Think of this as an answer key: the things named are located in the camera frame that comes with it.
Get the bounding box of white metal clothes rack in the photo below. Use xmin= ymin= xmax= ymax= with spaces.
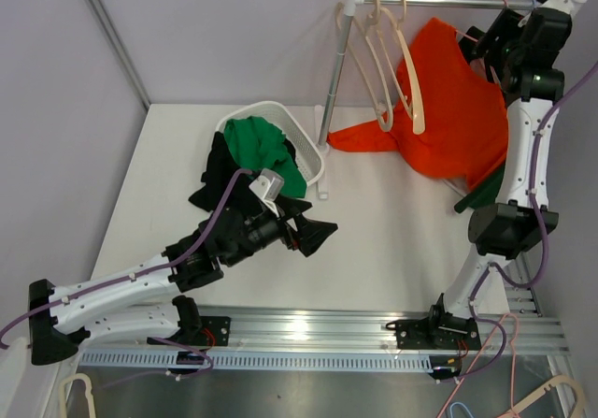
xmin=313 ymin=0 xmax=591 ymax=200

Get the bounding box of orange t shirt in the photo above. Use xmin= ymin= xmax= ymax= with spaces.
xmin=328 ymin=18 xmax=508 ymax=190

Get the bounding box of white slotted cable duct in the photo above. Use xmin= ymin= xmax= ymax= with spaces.
xmin=79 ymin=349 xmax=433 ymax=373

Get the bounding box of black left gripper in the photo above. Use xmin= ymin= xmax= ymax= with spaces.
xmin=223 ymin=195 xmax=335 ymax=267

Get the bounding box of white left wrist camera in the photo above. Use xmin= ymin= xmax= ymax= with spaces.
xmin=249 ymin=168 xmax=284 ymax=217

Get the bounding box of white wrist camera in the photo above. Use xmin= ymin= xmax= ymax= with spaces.
xmin=534 ymin=0 xmax=588 ymax=18
xmin=249 ymin=168 xmax=284 ymax=217

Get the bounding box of pink hanger bottom right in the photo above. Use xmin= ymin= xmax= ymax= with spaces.
xmin=436 ymin=312 xmax=520 ymax=418

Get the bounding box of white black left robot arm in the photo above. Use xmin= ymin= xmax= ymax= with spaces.
xmin=28 ymin=197 xmax=338 ymax=366

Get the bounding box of white perforated plastic basket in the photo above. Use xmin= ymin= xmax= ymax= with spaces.
xmin=217 ymin=101 xmax=323 ymax=188

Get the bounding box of blue hanger bottom right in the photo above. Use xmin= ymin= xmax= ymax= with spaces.
xmin=447 ymin=401 xmax=474 ymax=418

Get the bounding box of beige plastic hanger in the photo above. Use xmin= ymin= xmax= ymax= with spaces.
xmin=335 ymin=0 xmax=393 ymax=132

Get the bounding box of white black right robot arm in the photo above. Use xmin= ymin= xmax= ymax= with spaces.
xmin=420 ymin=5 xmax=573 ymax=349

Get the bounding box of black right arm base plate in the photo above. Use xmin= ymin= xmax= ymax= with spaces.
xmin=385 ymin=318 xmax=481 ymax=351

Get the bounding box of black t shirt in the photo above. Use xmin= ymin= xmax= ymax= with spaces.
xmin=189 ymin=132 xmax=296 ymax=211

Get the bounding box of pink wire hanger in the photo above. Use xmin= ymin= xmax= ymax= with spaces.
xmin=460 ymin=0 xmax=509 ymax=84

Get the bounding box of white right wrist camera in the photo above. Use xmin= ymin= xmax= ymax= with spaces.
xmin=534 ymin=0 xmax=588 ymax=18

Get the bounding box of aluminium mounting rail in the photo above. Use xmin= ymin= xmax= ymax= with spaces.
xmin=59 ymin=291 xmax=571 ymax=354

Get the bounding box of dark green t shirt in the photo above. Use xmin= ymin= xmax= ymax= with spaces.
xmin=453 ymin=25 xmax=505 ymax=214

